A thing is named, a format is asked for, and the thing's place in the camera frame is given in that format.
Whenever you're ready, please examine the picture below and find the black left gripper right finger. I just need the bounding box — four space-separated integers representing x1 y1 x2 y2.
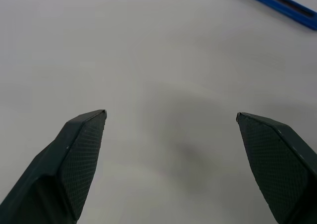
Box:
236 112 317 224

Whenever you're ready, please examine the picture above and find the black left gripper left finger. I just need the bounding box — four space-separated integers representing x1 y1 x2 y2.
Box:
0 109 107 224

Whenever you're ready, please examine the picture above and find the small blue object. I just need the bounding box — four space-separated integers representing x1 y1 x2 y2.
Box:
229 0 317 31

